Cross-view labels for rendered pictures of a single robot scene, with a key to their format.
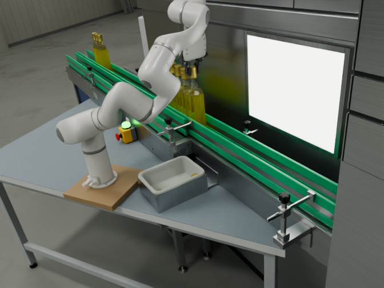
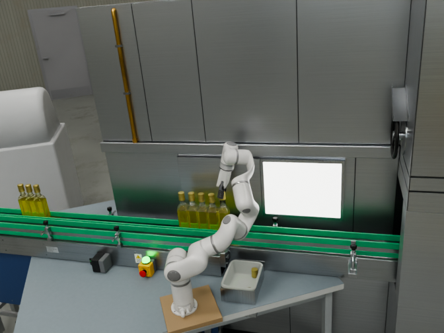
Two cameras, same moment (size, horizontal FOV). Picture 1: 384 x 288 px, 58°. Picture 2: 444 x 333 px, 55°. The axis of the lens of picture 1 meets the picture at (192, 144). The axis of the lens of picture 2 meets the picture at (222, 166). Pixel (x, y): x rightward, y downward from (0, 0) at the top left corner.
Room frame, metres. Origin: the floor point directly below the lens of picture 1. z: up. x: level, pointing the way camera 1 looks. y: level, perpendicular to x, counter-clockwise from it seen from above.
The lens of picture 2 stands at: (-0.09, 1.34, 2.14)
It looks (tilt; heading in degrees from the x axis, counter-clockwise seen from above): 22 degrees down; 316
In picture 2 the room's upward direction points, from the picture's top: 5 degrees counter-clockwise
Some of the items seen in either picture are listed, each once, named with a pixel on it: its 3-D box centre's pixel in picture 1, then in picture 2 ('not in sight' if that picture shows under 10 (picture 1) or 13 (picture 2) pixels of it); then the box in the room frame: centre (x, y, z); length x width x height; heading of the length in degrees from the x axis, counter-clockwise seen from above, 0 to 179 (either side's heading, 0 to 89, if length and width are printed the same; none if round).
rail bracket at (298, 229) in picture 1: (290, 223); (353, 262); (0.73, -0.24, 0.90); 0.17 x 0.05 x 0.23; 119
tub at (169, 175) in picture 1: (172, 181); (242, 280); (1.14, 0.09, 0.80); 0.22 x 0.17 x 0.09; 119
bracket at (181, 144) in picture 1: (181, 149); (225, 256); (1.30, 0.05, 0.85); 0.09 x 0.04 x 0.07; 119
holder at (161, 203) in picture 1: (178, 180); (244, 279); (1.15, 0.07, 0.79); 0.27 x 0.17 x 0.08; 119
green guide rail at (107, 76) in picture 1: (114, 81); (80, 227); (2.11, 0.44, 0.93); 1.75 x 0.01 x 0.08; 29
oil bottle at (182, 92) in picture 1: (188, 107); (214, 222); (1.42, 0.00, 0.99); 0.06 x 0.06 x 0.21; 28
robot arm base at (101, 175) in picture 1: (96, 166); (182, 296); (1.24, 0.40, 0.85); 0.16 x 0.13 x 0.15; 145
